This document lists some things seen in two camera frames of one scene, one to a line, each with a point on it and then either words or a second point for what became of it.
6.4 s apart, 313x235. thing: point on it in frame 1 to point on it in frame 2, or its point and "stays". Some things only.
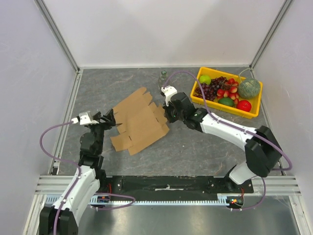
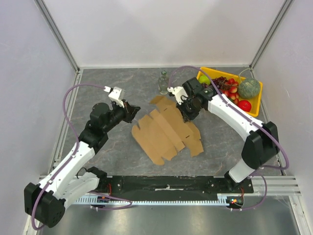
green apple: (205, 79) stays
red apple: (244, 105) stays
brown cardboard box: (139, 122) to (164, 132)
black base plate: (161, 186) stays
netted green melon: (249, 88) stays
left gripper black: (108, 117) to (130, 111)
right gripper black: (168, 111) to (188, 110)
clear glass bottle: (163, 80) stays
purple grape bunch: (209, 91) stays
